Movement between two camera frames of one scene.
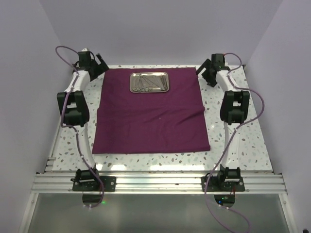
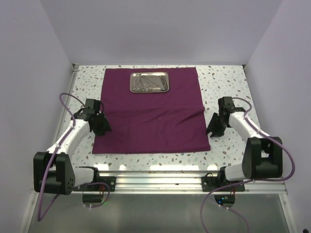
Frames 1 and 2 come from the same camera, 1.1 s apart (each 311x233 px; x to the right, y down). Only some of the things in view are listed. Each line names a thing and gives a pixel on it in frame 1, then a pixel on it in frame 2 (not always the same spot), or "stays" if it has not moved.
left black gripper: (102, 65) -> (105, 127)
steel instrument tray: (149, 82) stays
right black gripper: (207, 64) -> (211, 124)
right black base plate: (215, 184) stays
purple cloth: (130, 122) stays
